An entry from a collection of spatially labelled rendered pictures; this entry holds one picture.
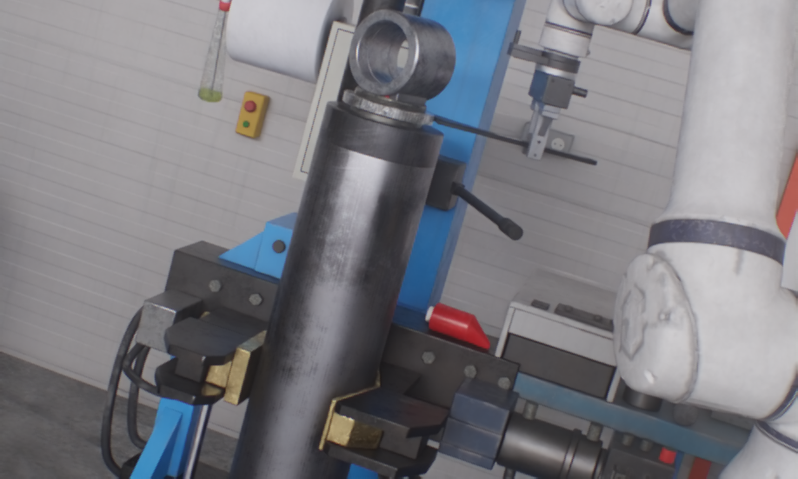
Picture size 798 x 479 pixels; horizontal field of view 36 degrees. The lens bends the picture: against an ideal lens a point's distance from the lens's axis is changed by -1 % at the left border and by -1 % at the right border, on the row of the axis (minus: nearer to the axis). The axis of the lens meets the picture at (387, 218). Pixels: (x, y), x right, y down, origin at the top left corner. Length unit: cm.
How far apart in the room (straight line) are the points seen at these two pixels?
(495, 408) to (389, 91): 60
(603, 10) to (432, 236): 73
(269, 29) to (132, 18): 152
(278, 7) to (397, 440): 128
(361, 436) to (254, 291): 46
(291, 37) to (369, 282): 105
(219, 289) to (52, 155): 228
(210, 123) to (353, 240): 235
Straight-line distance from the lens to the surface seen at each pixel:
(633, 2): 209
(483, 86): 254
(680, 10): 206
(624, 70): 412
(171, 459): 265
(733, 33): 147
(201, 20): 444
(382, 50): 223
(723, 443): 239
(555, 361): 238
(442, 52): 216
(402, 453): 219
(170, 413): 261
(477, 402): 227
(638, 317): 137
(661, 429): 239
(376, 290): 216
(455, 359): 239
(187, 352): 220
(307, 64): 307
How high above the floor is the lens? 169
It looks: 10 degrees down
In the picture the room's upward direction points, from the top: 16 degrees clockwise
